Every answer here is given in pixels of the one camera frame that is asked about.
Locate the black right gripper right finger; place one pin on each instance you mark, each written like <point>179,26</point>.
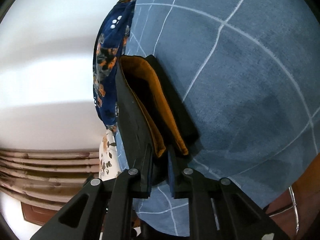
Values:
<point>176,179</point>

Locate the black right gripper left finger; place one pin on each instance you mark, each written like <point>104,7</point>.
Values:
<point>145,167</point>

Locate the white floral quilt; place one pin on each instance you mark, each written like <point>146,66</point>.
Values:
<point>109,167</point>

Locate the blue checked bed sheet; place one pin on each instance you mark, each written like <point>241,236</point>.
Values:
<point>247,72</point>

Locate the navy dog print blanket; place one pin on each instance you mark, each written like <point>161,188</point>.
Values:
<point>110,44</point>

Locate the brown wooden bed frame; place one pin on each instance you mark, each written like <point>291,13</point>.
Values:
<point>296,211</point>

